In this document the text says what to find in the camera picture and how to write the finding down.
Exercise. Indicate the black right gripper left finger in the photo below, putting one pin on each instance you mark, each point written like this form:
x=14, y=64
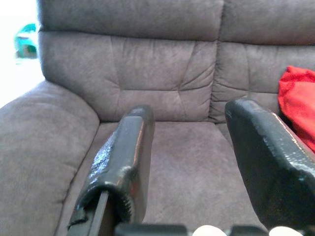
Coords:
x=125, y=152

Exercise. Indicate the red pillow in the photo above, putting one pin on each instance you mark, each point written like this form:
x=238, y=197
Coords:
x=300, y=98

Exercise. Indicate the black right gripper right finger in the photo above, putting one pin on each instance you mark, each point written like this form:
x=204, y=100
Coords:
x=270, y=159

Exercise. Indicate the dark grey fabric sofa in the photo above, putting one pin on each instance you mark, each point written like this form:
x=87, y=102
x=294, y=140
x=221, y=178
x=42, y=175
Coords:
x=184, y=159

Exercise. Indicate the teal plastic object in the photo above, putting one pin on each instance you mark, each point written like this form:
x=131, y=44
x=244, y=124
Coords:
x=25, y=39

